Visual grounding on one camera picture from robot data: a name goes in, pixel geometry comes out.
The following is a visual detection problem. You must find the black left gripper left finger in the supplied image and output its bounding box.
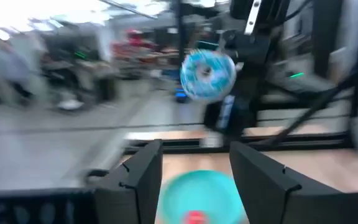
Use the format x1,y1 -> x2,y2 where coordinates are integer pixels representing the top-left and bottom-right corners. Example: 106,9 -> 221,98
93,139 -> 163,224

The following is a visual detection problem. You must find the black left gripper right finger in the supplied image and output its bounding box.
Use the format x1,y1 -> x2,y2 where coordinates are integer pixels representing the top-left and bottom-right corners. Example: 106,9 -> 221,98
229,141 -> 358,224

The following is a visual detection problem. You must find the blue iced donut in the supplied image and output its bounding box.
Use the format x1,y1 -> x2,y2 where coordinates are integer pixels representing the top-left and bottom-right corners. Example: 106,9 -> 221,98
180,49 -> 237,103

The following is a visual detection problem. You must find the small toy donut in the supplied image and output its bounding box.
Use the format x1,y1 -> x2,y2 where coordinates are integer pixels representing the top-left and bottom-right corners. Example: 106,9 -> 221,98
183,210 -> 209,224

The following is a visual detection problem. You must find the teal bowl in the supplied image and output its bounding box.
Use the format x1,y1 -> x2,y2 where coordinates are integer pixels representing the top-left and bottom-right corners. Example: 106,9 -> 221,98
157,169 -> 248,224

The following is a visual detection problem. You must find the black rig frame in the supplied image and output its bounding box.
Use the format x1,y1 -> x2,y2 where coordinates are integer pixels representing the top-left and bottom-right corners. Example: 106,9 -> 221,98
124,0 -> 358,155

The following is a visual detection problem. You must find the black cable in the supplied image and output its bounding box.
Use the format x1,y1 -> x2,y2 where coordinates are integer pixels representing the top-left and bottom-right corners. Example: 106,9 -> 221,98
259,70 -> 358,147

